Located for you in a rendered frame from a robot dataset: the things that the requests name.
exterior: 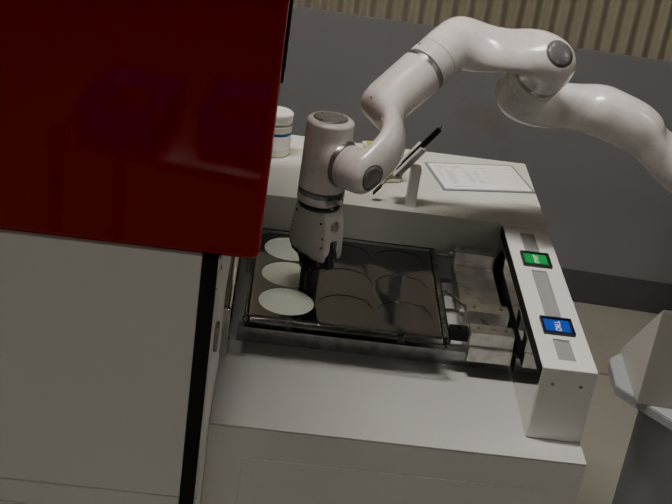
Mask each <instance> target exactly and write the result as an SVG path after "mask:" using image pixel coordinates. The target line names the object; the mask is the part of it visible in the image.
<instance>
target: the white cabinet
mask: <svg viewBox="0 0 672 504"><path fill-rule="evenodd" d="M585 468H586V466H579V465H570V464H561V463H552V462H543V461H534V460H525V459H516V458H507V457H498V456H489V455H480V454H471V453H462V452H453V451H444V450H435V449H426V448H417V447H408V446H399V445H390V444H381V443H372V442H363V441H354V440H345V439H335V438H326V437H317V436H308V435H299V434H290V433H281V432H272V431H263V430H254V429H245V428H236V427H227V426H218V425H208V435H207V444H206V454H205V463H204V473H203V482H202V492H201V501H200V504H576V501H577V497H578V494H579V490H580V486H581V483H582V479H583V475H584V471H585Z"/></svg>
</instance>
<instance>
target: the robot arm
mask: <svg viewBox="0 0 672 504"><path fill-rule="evenodd" d="M575 69H576V56H575V53H574V50H573V49H572V47H571V46H570V45H569V44H568V43H567V42H566V41H565V40H564V39H563V38H561V37H559V36H557V35H555V34H553V33H551V32H548V31H544V30H539V29H510V28H502V27H497V26H493V25H490V24H487V23H484V22H482V21H479V20H476V19H473V18H469V17H464V16H458V17H453V18H450V19H448V20H446V21H444V22H442V23H441V24H440V25H438V26H437V27H436V28H435V29H433V30H432V31H431V32H430V33H429V34H427V35H426V36H425V37H424V38H423V39H422V40H420V41H419V42H418V43H417V44H416V45H415V46H414V47H412V48H411V49H410V50H409V51H408V52H407V53H405V54H404V55H403V56H402V57H401V58H400V59H399V60H398V61H396V62H395V63H394V64H393V65H392V66H391V67H390V68H388V69H387V70H386V71H385V72H384V73H383V74H382V75H381V76H379V77H378V78H377V79H376V80H375V81H374V82H373V83H372V84H371V85H370V86H369V87H368V88H367V89H366V90H365V91H364V93H363V95H362V97H361V101H360V106H361V109H362V111H363V113H364V114H365V116H366V117H367V118H368V119H369V120H370V121H371V122H372V123H373V124H374V125H375V126H376V127H377V128H378V129H379V130H380V131H381V132H380V133H379V135H378V136H377V137H376V138H375V139H374V140H373V141H372V142H371V143H370V144H369V145H368V146H366V147H364V148H360V147H358V146H356V145H355V143H354V141H353V134H354V128H355V123H354V121H353V120H352V119H351V118H350V117H348V116H346V115H344V114H341V113H337V112H332V111H318V112H314V113H311V114H310V115H309V116H308V117H307V123H306V130H305V138H304V145H303V153H302V161H301V168H300V176H299V184H298V191H297V198H298V200H297V202H296V205H295V208H294V212H293V216H292V221H291V227H290V236H289V240H290V243H291V246H292V248H293V249H294V250H295V251H296V252H297V254H298V257H299V265H300V267H302V268H301V273H300V280H299V287H300V288H302V289H303V290H305V291H306V290H309V289H312V288H316V287H317V284H318V277H319V270H322V269H324V270H331V269H333V268H334V262H333V258H335V259H339V258H340V256H341V251H342V242H343V211H342V209H340V205H342V204H343V202H344V195H345V190H347V191H350V192H352V193H355V194H365V193H368V192H370V191H371V190H373V189H374V188H376V187H377V186H378V185H379V184H380V183H381V182H382V181H383V180H385V179H386V178H387V177H388V176H389V175H390V174H391V173H392V172H393V171H394V169H395V168H396V167H397V166H398V165H399V163H400V162H401V160H402V158H403V156H404V152H405V148H406V133H405V127H404V120H405V118H406V117H407V116H409V115H410V114H411V113H412V112H413V111H414V110H415V109H417V108H418V107H419V106H420V105H421V104H422V103H424V102H425V101H426V100H427V99H428V98H429V97H430V96H432V95H433V94H434V93H435V92H436V91H437V90H439V89H440V88H441V87H442V86H443V85H444V84H445V83H446V82H447V81H449V80H450V79H451V78H452V77H453V76H454V75H455V74H457V73H458V72H459V71H468V72H504V73H503V74H502V75H501V77H500V78H499V80H498V82H497V84H496V88H495V99H496V103H497V105H498V107H499V109H500V110H501V111H502V112H503V113H504V114H505V115H506V116H507V117H509V118H510V119H512V120H514V121H516V122H519V123H521V124H525V125H528V126H533V127H541V128H556V129H567V130H573V131H578V132H582V133H586V134H589V135H591V136H594V137H596V138H598V139H601V140H603V141H605V142H607V143H610V144H612V145H614V146H616V147H618V148H620V149H622V150H624V151H625V152H627V153H628V154H630V155H631V156H632V157H634V158H635V159H636V160H637V161H638V162H640V163H641V164H642V165H643V166H644V167H645V168H646V169H647V170H648V172H649V173H650V174H651V175H652V176H653V177H654V178H655V179H656V180H657V181H658V182H659V183H660V184H661V185H662V186H663V187H664V188H665V189H666V190H667V191H669V192H670V193H671V194H672V132H670V131H669V130H668V129H667V128H666V127H665V124H664V121H663V119H662V117H661V116H660V114H659V113H658V112H657V111H656V110H655V109H654V108H652V107H651V106H650V105H648V104H646V103H645V102H643V101H641V100H640V99H638V98H636V97H634V96H632V95H630V94H628V93H625V92H623V91H621V90H619V89H617V88H614V87H611V86H607V85H602V84H576V83H568V82H569V81H570V80H571V78H572V77H573V74H574V72H575ZM316 261H317V262H316Z"/></svg>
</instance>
